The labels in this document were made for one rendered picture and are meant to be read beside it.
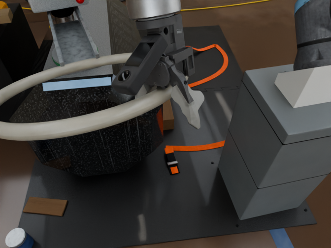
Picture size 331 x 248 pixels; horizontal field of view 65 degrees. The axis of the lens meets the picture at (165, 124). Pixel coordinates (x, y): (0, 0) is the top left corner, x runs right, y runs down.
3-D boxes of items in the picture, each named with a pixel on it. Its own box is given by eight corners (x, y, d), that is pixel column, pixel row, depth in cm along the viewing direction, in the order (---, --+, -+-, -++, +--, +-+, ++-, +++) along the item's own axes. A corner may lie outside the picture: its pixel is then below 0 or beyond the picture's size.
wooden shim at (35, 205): (23, 212, 163) (22, 211, 162) (30, 197, 169) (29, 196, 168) (62, 216, 161) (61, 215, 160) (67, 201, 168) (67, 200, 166)
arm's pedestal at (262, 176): (271, 149, 196) (323, 52, 132) (309, 213, 164) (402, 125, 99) (208, 162, 189) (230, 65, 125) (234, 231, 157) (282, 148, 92)
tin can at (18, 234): (13, 243, 150) (2, 236, 141) (29, 232, 155) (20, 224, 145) (19, 258, 146) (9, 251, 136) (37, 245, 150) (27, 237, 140)
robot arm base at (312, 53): (323, 66, 113) (321, 43, 112) (363, 60, 94) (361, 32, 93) (283, 72, 110) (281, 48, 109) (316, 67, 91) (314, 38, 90)
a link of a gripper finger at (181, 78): (199, 96, 46) (170, 55, 45) (194, 100, 45) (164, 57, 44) (183, 107, 49) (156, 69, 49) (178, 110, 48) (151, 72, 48)
